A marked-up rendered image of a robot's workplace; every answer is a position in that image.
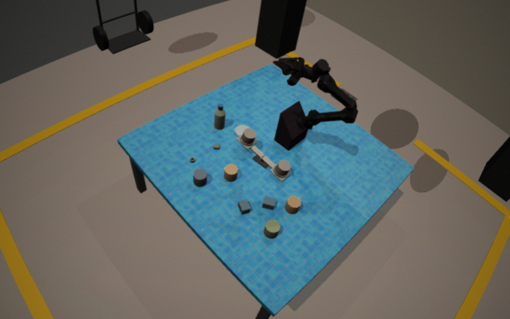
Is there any olive green cylinder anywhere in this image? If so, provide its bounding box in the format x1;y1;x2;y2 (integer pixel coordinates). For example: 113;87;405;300
264;219;280;239

